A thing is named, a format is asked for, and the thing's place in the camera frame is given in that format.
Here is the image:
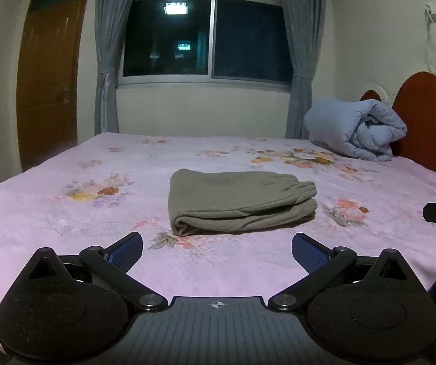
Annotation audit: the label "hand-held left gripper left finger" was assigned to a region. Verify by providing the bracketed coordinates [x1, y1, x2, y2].
[24, 232, 169, 311]

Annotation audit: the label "white framed window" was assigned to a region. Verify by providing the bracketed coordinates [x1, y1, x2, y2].
[116, 0, 295, 92]

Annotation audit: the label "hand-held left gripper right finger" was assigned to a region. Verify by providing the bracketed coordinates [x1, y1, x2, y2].
[268, 232, 413, 311]

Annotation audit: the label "pink floral bed sheet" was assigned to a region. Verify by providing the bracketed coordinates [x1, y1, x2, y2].
[0, 132, 436, 352]

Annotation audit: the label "grey curtain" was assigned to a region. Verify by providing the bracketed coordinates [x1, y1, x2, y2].
[94, 0, 143, 135]
[276, 0, 327, 140]

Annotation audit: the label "brown wooden door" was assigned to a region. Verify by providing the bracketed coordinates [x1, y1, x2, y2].
[16, 0, 94, 172]

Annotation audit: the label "light blue rolled quilt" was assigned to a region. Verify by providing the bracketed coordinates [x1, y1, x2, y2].
[303, 99, 408, 162]

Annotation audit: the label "grey pants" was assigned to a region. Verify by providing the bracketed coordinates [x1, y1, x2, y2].
[168, 168, 318, 237]

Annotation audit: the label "red wooden headboard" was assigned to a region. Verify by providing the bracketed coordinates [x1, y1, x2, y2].
[359, 71, 436, 182]

